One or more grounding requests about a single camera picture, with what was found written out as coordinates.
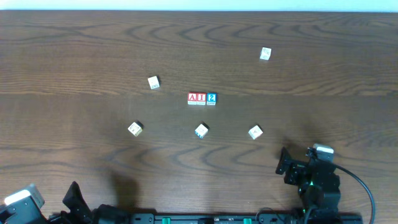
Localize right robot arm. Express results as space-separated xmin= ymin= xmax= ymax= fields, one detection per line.
xmin=275 ymin=144 xmax=343 ymax=223

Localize red letter I block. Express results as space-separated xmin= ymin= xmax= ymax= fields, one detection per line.
xmin=197 ymin=93 xmax=207 ymax=105

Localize white block far right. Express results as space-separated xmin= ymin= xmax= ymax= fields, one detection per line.
xmin=259 ymin=47 xmax=272 ymax=60

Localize white block red Q side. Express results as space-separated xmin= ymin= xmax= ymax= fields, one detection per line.
xmin=248 ymin=125 xmax=263 ymax=140

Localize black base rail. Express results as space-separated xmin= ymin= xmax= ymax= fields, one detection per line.
xmin=128 ymin=213 xmax=363 ymax=224

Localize blue number 2 block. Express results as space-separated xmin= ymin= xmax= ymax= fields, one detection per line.
xmin=206 ymin=93 xmax=217 ymax=106

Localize white block yellow picture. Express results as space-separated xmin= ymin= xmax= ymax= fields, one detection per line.
xmin=127 ymin=121 xmax=144 ymax=137

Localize red letter A block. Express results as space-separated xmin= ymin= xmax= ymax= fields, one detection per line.
xmin=187 ymin=92 xmax=198 ymax=105

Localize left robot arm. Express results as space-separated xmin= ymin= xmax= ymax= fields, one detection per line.
xmin=1 ymin=182 xmax=130 ymax=224

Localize plain white wooden block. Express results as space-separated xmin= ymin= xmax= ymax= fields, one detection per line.
xmin=147 ymin=76 xmax=160 ymax=90

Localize white block blue side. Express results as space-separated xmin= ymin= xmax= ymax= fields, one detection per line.
xmin=195 ymin=123 xmax=209 ymax=139

